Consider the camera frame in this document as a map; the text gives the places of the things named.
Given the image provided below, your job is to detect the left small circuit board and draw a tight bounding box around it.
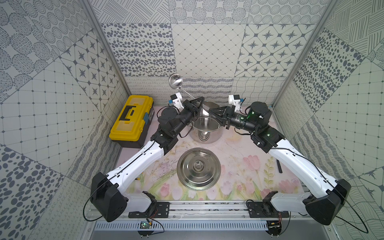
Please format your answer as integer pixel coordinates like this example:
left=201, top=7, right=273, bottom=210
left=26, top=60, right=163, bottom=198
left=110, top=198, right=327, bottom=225
left=140, top=221, right=152, bottom=229

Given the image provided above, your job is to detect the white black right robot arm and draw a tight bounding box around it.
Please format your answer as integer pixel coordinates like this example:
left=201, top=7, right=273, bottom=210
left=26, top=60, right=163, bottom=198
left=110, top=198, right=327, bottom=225
left=209, top=102, right=351, bottom=226

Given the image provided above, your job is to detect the small circuit board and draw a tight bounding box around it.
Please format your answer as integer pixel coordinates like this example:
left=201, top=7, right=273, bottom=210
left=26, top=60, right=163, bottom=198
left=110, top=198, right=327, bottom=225
left=140, top=221, right=152, bottom=229
left=267, top=221, right=282, bottom=236

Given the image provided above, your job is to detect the aluminium mounting rail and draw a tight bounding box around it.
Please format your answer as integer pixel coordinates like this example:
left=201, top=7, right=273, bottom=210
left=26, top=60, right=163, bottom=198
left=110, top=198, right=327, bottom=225
left=85, top=200, right=331, bottom=221

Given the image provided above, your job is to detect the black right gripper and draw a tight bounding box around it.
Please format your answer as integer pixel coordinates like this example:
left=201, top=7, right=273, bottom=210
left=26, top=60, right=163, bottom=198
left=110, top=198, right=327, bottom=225
left=208, top=105, right=259, bottom=134

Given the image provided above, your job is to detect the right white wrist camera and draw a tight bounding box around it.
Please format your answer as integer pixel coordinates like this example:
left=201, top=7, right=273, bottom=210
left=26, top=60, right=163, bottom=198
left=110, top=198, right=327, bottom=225
left=228, top=95, right=244, bottom=111

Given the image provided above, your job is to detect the yellow black toolbox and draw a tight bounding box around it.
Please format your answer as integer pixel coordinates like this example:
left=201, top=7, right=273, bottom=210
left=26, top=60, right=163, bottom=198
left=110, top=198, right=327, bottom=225
left=109, top=95, right=154, bottom=149

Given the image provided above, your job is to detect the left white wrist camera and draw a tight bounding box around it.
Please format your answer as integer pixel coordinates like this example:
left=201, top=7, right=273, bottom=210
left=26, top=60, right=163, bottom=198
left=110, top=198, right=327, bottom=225
left=169, top=93, right=184, bottom=111

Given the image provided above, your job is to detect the floral pink table mat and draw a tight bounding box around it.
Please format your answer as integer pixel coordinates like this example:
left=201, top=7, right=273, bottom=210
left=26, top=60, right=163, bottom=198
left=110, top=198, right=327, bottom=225
left=126, top=129, right=306, bottom=201

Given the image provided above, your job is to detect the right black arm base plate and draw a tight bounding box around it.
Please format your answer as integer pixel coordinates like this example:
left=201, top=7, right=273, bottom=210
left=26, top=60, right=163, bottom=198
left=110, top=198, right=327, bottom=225
left=246, top=200, right=290, bottom=219

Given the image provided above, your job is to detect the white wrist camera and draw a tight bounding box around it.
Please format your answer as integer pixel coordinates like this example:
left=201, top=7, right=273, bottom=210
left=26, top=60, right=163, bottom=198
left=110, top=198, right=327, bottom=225
left=169, top=93, right=184, bottom=111
left=228, top=95, right=244, bottom=111

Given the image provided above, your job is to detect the stainless steel ladle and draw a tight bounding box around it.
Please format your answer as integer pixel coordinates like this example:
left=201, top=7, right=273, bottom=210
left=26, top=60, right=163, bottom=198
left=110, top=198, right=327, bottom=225
left=169, top=74, right=194, bottom=99

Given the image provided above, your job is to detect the stainless steel pot lid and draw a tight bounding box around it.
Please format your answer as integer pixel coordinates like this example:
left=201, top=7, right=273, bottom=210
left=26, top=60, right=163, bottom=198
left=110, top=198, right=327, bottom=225
left=177, top=148, right=221, bottom=192

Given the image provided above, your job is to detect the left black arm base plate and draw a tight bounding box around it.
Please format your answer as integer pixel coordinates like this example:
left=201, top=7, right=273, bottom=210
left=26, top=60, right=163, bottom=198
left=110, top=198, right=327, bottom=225
left=129, top=202, right=170, bottom=219

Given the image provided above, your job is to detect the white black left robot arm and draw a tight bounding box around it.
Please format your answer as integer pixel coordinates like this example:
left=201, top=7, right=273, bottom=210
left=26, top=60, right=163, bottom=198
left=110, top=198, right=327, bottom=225
left=89, top=97, right=205, bottom=222

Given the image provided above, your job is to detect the right small circuit board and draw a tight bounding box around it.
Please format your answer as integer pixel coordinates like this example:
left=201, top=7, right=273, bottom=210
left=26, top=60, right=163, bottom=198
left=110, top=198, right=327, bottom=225
left=267, top=221, right=282, bottom=236

